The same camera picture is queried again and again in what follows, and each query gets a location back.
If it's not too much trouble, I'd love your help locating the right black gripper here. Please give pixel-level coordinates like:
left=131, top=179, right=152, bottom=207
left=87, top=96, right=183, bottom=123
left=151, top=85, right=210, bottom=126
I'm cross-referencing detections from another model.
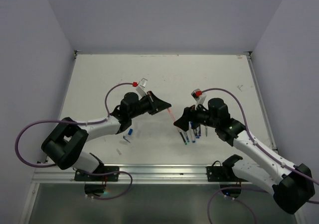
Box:
left=173, top=100, right=219, bottom=131

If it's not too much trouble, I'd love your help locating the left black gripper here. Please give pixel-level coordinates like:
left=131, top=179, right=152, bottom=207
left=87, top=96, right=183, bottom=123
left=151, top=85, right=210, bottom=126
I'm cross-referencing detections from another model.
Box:
left=129, top=91, right=170, bottom=118

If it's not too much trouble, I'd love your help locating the teal dark gel pen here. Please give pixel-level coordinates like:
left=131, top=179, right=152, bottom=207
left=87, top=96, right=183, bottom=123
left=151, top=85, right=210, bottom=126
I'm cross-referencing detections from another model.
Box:
left=178, top=130, right=187, bottom=145

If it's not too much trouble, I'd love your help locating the orange gel pen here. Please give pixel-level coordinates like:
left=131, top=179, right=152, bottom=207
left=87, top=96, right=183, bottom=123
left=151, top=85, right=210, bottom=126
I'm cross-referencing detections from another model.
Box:
left=167, top=108, right=179, bottom=132

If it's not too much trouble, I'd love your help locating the blue clear gel pen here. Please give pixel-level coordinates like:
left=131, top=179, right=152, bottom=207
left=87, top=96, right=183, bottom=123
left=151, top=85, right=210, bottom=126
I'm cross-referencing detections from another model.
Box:
left=194, top=125, right=200, bottom=138

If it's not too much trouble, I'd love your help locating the blue cap marker pen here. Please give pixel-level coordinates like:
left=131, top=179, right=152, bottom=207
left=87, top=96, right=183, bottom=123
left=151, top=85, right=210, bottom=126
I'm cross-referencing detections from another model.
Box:
left=189, top=124, right=196, bottom=143

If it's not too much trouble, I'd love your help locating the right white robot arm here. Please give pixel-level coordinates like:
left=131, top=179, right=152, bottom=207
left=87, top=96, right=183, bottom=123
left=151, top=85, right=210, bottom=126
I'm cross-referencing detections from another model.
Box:
left=174, top=98, right=315, bottom=214

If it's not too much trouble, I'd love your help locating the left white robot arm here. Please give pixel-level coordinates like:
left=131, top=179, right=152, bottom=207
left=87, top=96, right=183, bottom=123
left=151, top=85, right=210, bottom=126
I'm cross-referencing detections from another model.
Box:
left=41, top=91, right=171, bottom=181

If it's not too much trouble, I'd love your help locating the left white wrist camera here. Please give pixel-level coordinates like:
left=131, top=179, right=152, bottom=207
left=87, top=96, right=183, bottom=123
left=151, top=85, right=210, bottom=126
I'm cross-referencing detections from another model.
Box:
left=136, top=78, right=148, bottom=97

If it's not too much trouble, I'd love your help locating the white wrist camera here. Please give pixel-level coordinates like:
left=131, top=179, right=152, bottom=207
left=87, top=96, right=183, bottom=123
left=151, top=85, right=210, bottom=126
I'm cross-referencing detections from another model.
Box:
left=191, top=89, right=206, bottom=109
left=136, top=78, right=148, bottom=97

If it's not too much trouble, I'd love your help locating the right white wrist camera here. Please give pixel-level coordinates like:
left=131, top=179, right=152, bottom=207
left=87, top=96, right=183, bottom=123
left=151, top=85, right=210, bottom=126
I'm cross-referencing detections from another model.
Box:
left=191, top=89, right=206, bottom=109

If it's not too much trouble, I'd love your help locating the aluminium front rail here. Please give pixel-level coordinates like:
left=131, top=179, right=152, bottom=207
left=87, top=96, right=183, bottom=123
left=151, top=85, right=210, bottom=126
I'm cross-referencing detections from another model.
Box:
left=31, top=162, right=294, bottom=185

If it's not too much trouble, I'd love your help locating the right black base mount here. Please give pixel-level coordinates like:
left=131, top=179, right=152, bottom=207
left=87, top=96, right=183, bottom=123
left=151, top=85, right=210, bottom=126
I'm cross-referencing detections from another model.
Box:
left=206, top=154, right=248, bottom=199

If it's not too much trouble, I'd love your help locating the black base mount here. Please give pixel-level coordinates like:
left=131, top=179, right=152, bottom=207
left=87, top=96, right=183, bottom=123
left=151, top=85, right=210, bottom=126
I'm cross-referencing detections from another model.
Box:
left=73, top=153, right=120, bottom=199
left=206, top=154, right=248, bottom=199

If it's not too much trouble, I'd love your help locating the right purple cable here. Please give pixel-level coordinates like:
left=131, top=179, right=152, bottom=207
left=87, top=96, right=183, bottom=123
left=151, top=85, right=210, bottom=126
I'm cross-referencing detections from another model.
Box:
left=195, top=88, right=319, bottom=224

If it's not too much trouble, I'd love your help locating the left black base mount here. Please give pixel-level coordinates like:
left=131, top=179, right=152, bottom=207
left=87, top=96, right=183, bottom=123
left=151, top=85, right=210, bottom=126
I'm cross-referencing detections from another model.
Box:
left=73, top=153, right=120, bottom=199

